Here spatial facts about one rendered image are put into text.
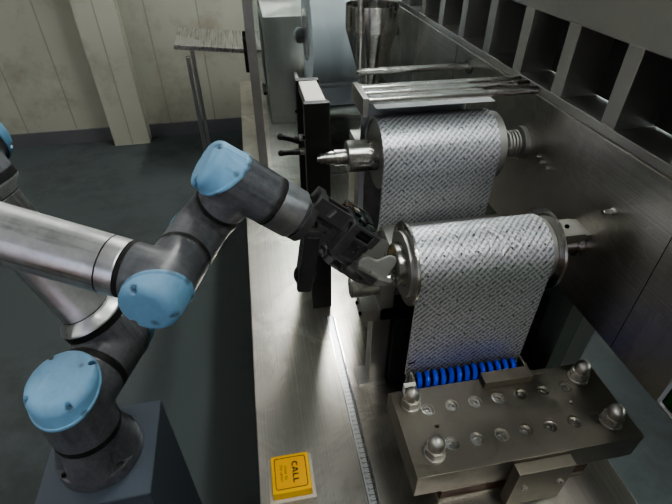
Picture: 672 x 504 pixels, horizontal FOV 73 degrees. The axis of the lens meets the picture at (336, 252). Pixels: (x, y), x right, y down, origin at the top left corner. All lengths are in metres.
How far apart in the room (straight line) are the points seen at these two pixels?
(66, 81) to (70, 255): 4.06
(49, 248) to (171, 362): 1.78
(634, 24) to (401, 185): 0.43
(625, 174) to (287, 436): 0.76
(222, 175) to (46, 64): 4.09
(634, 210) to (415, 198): 0.37
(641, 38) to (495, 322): 0.49
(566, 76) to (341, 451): 0.81
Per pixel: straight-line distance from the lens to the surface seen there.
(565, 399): 0.96
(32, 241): 0.64
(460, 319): 0.84
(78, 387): 0.87
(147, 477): 1.01
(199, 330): 2.47
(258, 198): 0.61
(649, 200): 0.81
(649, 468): 2.30
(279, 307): 1.21
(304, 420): 1.00
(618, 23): 0.88
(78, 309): 0.92
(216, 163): 0.60
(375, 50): 1.32
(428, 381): 0.90
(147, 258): 0.59
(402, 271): 0.76
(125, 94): 4.41
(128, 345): 0.95
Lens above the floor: 1.75
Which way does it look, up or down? 38 degrees down
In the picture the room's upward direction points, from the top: straight up
